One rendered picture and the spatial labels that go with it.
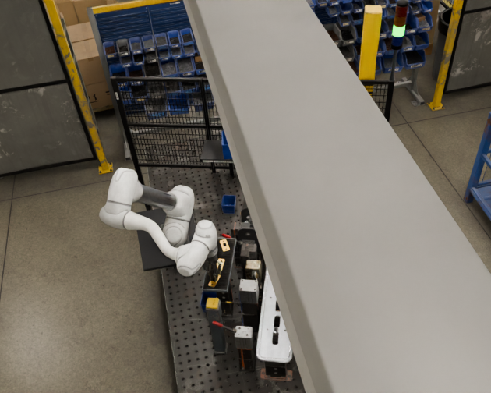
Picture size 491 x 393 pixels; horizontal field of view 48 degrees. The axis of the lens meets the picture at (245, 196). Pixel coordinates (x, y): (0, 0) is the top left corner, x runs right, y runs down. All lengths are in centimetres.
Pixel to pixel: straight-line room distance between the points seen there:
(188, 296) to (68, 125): 240
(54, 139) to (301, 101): 509
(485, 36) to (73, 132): 408
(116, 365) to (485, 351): 400
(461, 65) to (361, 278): 584
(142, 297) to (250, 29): 406
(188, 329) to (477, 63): 413
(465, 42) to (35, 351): 473
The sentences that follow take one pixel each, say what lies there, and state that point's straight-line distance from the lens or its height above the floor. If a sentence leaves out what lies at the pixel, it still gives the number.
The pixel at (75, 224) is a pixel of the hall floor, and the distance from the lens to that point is 523.
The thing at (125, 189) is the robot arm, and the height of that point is 159.
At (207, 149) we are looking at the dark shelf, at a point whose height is 103.
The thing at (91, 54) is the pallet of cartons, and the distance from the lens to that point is 606.
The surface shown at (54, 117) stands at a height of 70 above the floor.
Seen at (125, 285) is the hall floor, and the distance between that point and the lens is 463.
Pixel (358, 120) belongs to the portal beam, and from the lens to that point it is 43.
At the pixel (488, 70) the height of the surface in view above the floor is 33.
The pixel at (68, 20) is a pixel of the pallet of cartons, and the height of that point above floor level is 52.
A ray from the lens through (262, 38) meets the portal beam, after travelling 53.
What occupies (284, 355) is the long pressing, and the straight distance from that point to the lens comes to 296.
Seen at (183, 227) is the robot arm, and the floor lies 104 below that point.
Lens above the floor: 358
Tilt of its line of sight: 45 degrees down
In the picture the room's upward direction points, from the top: 5 degrees counter-clockwise
